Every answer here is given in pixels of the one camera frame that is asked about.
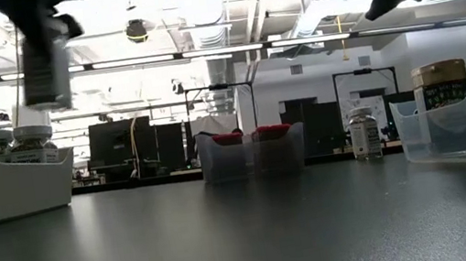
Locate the white rounded object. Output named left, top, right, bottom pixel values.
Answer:
left=12, top=103, right=52, bottom=131

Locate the red-lidded spice tin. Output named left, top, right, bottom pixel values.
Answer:
left=251, top=121, right=299, bottom=177
left=210, top=130, right=251, bottom=181

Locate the clear plastic bin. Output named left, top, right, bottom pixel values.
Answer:
left=385, top=63, right=466, bottom=181

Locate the ceiling light rail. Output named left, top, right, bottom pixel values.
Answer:
left=0, top=2, right=466, bottom=98

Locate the white translucent plastic bin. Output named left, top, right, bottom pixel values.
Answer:
left=0, top=116, right=84, bottom=225

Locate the black rig frame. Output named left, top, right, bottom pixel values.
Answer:
left=182, top=78, right=261, bottom=142
left=331, top=63, right=401, bottom=111

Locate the grey translucent plastic bin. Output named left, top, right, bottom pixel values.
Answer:
left=194, top=118, right=311, bottom=187

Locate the yellow cable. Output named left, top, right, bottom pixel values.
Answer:
left=125, top=114, right=148, bottom=179
left=334, top=14, right=351, bottom=62
left=0, top=39, right=32, bottom=130

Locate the black round ceiling device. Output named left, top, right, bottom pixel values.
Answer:
left=170, top=78, right=186, bottom=97
left=123, top=16, right=150, bottom=45

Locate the white poster board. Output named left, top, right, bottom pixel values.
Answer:
left=338, top=93, right=390, bottom=134

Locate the spice jar with tan lid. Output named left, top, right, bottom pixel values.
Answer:
left=407, top=57, right=466, bottom=158

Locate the black cabinet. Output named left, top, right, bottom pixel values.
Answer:
left=276, top=92, right=346, bottom=160

